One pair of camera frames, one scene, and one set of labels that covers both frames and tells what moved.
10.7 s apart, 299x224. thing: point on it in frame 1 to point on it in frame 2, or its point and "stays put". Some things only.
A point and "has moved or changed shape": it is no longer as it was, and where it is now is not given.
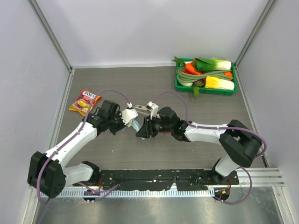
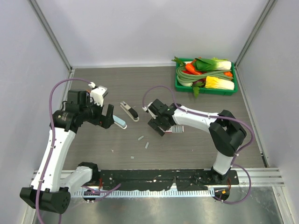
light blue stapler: (135, 125) has moved or changed shape
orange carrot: (189, 66) stays put
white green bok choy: (216, 64) stays put
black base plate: (183, 180) stays put
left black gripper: (118, 115) to (104, 121)
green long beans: (183, 77) stays put
